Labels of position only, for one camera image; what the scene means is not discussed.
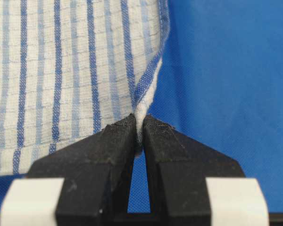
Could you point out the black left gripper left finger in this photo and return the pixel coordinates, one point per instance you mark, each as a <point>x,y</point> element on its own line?
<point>97,173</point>

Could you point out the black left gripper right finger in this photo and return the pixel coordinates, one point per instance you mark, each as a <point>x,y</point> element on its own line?
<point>177,168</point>

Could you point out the blue striped white towel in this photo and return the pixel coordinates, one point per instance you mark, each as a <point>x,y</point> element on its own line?
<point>68,68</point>

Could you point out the blue table cloth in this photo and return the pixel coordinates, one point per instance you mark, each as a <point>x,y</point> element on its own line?
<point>221,83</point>

